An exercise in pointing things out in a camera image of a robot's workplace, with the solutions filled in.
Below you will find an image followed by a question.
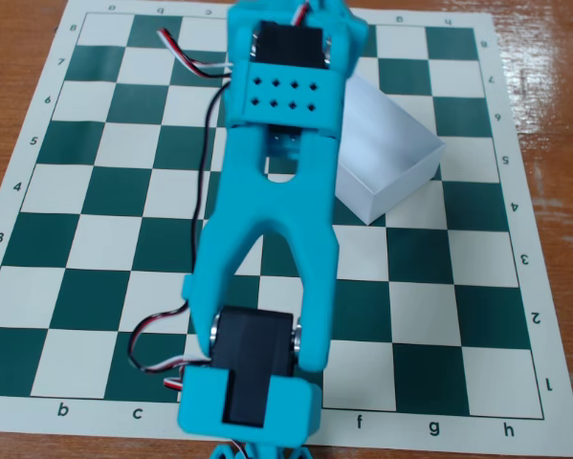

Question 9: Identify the short servo cable bundle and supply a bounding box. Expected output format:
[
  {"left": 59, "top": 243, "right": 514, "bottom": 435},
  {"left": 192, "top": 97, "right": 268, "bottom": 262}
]
[{"left": 127, "top": 300, "right": 214, "bottom": 392}]

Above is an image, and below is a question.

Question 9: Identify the white open cardboard box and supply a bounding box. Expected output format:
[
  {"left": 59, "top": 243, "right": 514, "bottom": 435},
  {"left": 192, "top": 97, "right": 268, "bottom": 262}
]
[{"left": 332, "top": 71, "right": 448, "bottom": 227}]

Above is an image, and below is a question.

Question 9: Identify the long servo cable bundle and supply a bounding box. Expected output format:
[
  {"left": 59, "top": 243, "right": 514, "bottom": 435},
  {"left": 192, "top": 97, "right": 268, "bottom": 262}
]
[{"left": 156, "top": 28, "right": 236, "bottom": 317}]

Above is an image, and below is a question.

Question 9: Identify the looped red white black cable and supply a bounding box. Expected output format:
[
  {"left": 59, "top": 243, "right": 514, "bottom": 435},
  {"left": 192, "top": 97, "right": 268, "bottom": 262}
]
[{"left": 289, "top": 0, "right": 317, "bottom": 28}]

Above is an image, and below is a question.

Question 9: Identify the green and cream chessboard mat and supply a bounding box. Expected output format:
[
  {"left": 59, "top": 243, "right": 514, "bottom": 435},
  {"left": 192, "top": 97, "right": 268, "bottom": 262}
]
[{"left": 0, "top": 0, "right": 573, "bottom": 456}]

